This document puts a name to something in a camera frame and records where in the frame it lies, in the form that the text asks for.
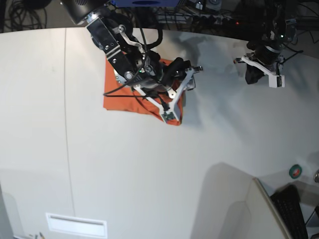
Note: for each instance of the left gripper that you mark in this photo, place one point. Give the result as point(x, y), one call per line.
point(262, 62)

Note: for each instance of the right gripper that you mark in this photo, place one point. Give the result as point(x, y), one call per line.
point(151, 76)

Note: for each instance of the orange t-shirt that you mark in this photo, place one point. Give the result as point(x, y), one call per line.
point(126, 99)

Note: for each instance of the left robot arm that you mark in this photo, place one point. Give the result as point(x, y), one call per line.
point(280, 25)

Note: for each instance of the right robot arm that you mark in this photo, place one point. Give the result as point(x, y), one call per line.
point(112, 33)

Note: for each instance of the green tape roll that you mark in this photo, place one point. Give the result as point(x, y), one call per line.
point(295, 171)

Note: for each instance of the black keyboard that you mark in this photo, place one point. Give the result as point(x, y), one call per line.
point(287, 203)

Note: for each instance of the white label plate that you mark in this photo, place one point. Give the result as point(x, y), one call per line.
point(77, 226)

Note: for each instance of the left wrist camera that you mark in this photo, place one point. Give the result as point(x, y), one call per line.
point(280, 81)

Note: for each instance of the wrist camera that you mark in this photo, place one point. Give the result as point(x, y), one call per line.
point(280, 81)
point(167, 116)

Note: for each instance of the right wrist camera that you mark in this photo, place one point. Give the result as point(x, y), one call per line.
point(167, 116)

